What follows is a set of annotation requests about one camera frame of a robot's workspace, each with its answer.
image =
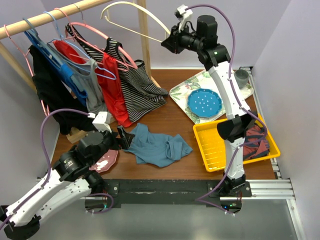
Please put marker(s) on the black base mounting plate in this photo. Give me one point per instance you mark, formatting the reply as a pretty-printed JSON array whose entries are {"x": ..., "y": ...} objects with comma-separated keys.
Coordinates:
[{"x": 173, "y": 192}]

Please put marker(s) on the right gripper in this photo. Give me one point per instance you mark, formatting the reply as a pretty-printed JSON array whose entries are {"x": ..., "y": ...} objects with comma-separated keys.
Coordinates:
[{"x": 173, "y": 42}]

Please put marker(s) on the pink dotted plate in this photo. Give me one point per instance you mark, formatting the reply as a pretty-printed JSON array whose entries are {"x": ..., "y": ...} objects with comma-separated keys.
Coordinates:
[{"x": 105, "y": 162}]

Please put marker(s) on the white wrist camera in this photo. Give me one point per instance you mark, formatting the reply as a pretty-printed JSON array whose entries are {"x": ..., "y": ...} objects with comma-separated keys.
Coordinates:
[
  {"x": 183, "y": 14},
  {"x": 101, "y": 122}
]

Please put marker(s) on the black tank top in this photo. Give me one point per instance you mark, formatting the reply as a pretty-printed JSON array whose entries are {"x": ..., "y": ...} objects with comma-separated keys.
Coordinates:
[{"x": 59, "y": 93}]

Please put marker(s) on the pink hanger with striped top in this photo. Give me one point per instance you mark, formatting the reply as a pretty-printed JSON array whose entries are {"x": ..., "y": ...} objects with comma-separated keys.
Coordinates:
[{"x": 72, "y": 24}]

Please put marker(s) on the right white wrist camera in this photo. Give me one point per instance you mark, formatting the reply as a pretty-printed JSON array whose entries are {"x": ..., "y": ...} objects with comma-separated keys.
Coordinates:
[{"x": 183, "y": 14}]

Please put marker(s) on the floral serving tray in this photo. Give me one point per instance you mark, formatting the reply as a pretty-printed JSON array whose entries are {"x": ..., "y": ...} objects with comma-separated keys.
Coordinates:
[{"x": 180, "y": 93}]

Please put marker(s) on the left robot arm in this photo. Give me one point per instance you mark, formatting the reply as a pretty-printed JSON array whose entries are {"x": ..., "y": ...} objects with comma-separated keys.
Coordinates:
[{"x": 70, "y": 179}]

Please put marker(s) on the grey tank top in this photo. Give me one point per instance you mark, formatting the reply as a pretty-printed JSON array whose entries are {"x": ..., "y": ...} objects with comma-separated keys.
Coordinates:
[{"x": 86, "y": 80}]

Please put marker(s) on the maroon tank top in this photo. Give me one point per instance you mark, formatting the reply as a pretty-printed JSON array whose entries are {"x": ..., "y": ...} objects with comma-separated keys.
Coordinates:
[{"x": 255, "y": 147}]

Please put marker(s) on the yellow plastic bin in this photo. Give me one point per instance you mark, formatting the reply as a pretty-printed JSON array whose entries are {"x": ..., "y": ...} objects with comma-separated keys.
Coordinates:
[{"x": 213, "y": 150}]

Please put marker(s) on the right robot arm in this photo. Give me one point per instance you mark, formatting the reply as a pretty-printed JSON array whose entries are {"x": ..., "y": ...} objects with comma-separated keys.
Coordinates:
[{"x": 216, "y": 59}]

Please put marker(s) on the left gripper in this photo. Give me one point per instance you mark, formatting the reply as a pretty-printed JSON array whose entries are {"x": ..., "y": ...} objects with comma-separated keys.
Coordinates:
[{"x": 119, "y": 143}]

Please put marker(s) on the red tank top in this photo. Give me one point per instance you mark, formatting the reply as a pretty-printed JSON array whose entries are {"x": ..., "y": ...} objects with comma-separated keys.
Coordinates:
[{"x": 111, "y": 89}]

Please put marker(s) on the grey blue hanger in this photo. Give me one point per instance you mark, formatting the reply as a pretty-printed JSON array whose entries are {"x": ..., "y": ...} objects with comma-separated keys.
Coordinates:
[{"x": 45, "y": 49}]

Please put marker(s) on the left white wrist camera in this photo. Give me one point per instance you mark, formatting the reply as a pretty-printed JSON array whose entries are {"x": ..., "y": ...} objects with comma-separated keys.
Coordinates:
[{"x": 101, "y": 122}]

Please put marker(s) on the cream hanger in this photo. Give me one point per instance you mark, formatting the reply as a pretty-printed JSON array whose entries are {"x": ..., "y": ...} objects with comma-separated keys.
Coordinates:
[{"x": 143, "y": 23}]

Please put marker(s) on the royal blue tank top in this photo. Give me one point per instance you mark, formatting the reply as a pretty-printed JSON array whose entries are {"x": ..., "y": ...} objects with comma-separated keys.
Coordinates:
[{"x": 66, "y": 74}]

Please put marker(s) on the striped tank top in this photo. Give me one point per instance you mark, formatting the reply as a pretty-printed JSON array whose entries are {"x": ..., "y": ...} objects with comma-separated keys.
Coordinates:
[{"x": 140, "y": 93}]

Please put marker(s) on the grey cup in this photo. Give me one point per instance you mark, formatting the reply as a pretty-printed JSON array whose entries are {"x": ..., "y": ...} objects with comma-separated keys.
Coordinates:
[{"x": 242, "y": 77}]

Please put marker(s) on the blue dotted plate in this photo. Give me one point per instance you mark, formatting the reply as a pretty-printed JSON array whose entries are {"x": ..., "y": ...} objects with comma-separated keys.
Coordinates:
[{"x": 204, "y": 103}]

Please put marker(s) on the light blue hanger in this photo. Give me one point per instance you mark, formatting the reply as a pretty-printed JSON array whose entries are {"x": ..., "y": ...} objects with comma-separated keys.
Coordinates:
[{"x": 75, "y": 47}]

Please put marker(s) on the wooden clothes rack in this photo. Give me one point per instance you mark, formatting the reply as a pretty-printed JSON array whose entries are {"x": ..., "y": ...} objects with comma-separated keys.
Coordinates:
[{"x": 42, "y": 19}]

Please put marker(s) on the pink hanger with black top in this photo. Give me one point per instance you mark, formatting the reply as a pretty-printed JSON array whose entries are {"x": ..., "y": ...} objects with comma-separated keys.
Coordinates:
[{"x": 45, "y": 108}]

